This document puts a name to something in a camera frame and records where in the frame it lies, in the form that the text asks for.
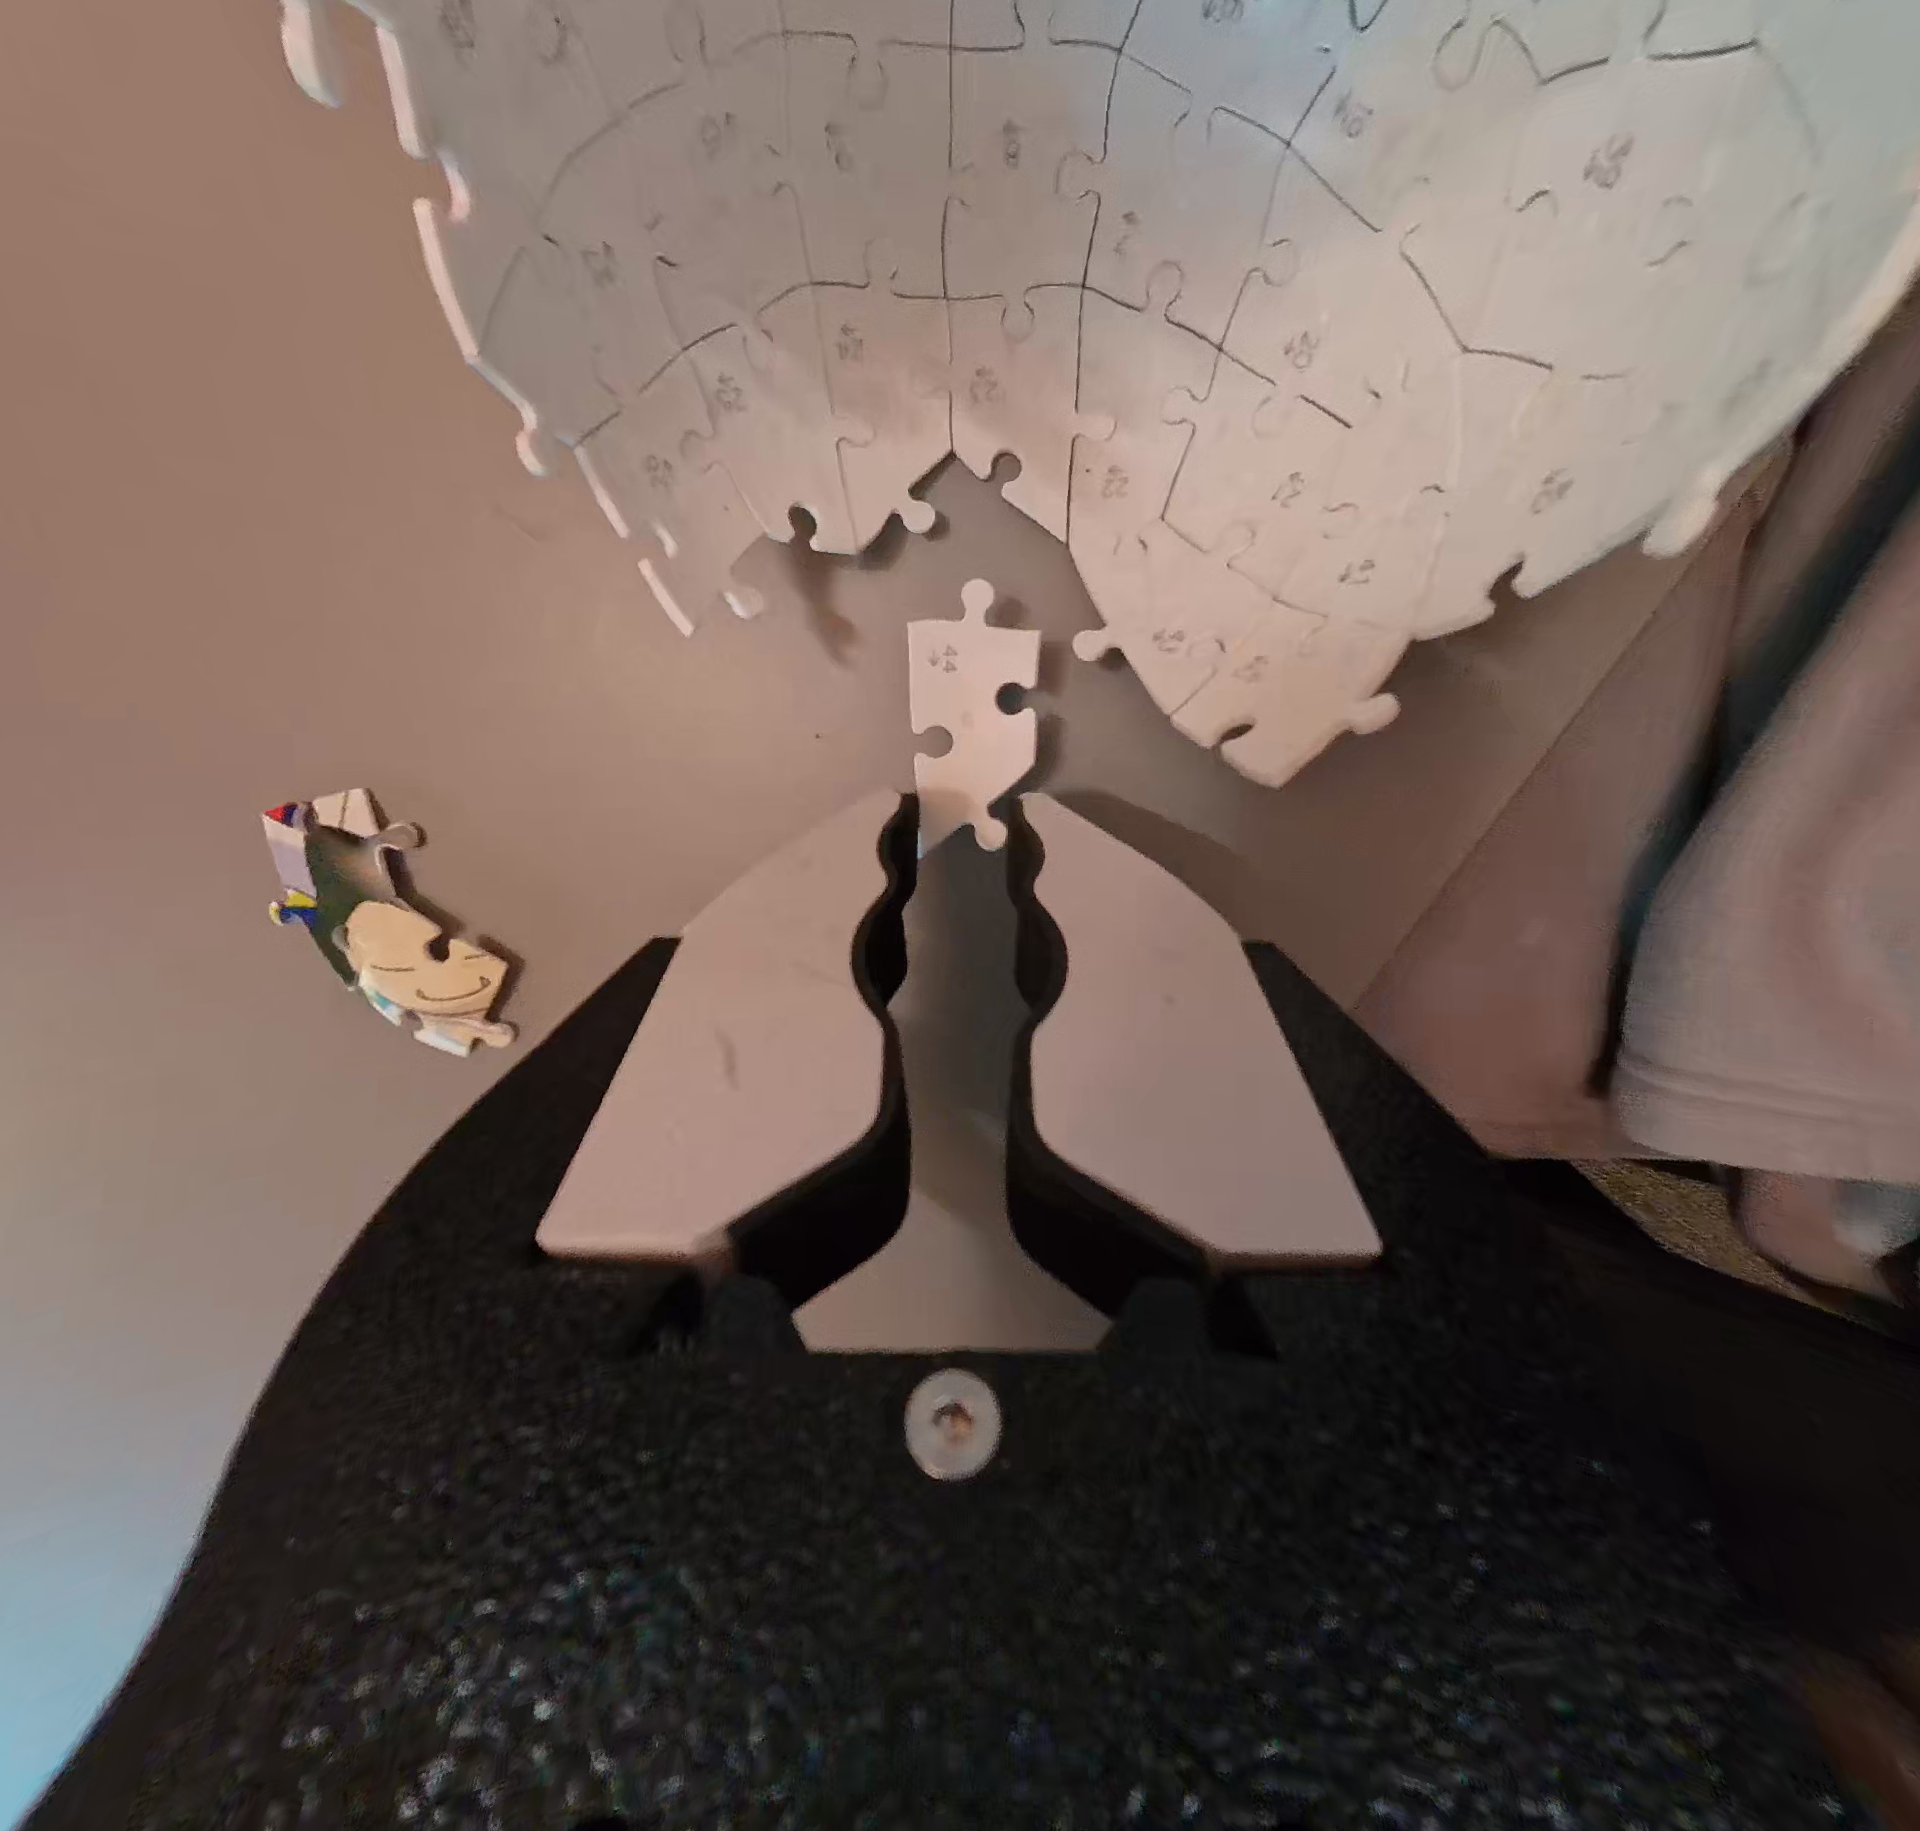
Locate partly built puzzle ball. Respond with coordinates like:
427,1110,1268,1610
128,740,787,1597
201,0,1920,789

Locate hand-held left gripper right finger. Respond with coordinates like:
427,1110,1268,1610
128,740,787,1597
1004,792,1382,1319

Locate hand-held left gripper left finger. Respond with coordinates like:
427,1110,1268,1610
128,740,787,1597
535,789,921,1308

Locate joined colourful puzzle pieces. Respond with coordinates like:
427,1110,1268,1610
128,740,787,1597
261,787,521,1059

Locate white single puzzle piece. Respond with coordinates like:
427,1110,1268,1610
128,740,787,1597
907,578,1044,853

